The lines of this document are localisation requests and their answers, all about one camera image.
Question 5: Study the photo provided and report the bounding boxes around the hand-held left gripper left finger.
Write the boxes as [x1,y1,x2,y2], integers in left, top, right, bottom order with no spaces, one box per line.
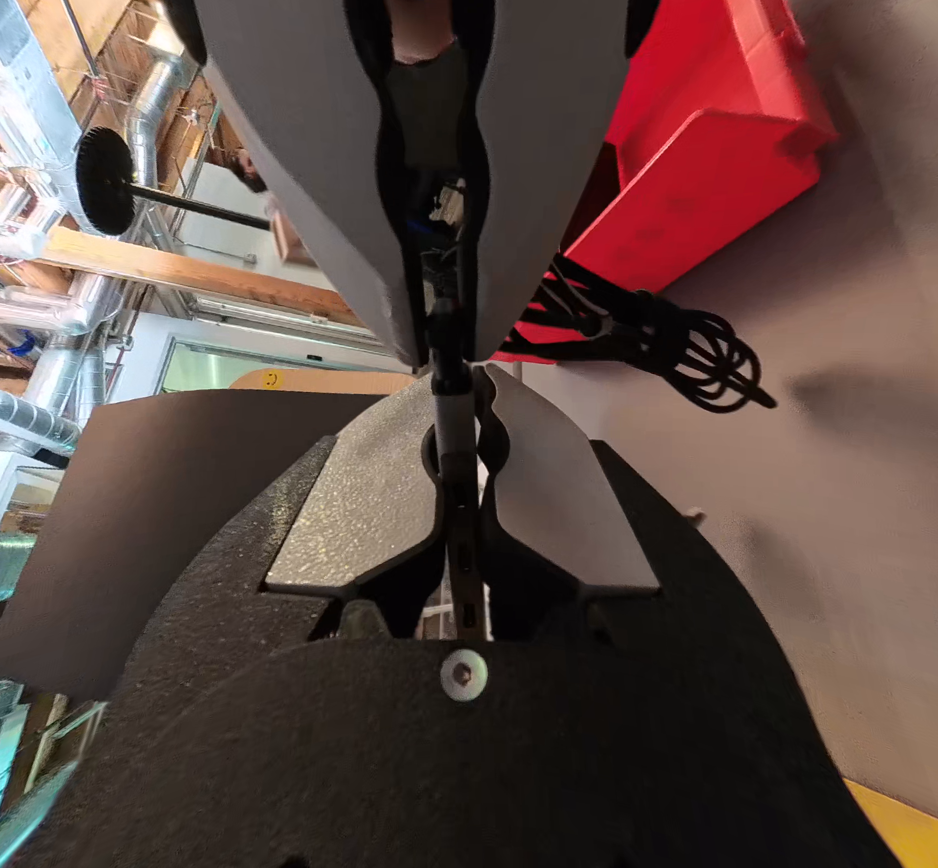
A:
[264,373,448,594]

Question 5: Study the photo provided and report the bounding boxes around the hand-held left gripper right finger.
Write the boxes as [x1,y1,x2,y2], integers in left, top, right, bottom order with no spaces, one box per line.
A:
[472,364,661,594]

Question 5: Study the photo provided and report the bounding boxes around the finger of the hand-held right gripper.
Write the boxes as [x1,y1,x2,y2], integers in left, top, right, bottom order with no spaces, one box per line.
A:
[176,0,427,371]
[462,0,635,362]

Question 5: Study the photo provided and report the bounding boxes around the grey usb hub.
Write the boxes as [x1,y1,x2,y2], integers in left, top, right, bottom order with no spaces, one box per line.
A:
[432,393,490,643]

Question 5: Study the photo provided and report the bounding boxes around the red plastic bin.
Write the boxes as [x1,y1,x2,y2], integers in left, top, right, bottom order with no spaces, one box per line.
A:
[487,0,840,367]

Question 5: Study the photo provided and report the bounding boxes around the black braided usb-c cable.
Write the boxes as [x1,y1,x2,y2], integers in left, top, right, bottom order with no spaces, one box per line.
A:
[418,172,778,415]

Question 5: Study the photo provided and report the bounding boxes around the yellow plastic bin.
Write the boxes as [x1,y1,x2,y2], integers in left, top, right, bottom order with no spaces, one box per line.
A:
[843,776,938,868]

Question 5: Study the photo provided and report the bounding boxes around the silver ventilation ducts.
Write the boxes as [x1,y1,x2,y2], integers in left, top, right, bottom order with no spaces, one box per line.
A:
[0,0,213,459]

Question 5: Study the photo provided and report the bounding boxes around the glass door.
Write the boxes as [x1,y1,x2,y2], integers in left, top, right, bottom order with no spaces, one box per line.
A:
[157,337,411,394]

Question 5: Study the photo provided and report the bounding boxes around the black disc on black rod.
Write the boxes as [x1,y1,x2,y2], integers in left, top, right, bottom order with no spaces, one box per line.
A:
[73,127,274,237]

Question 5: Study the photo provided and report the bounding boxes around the wooden ceiling beam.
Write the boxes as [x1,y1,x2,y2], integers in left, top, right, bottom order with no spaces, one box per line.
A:
[44,223,363,323]

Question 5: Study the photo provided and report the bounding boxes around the black board with wooden frame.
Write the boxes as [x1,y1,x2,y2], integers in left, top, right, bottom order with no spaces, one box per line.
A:
[0,368,441,700]

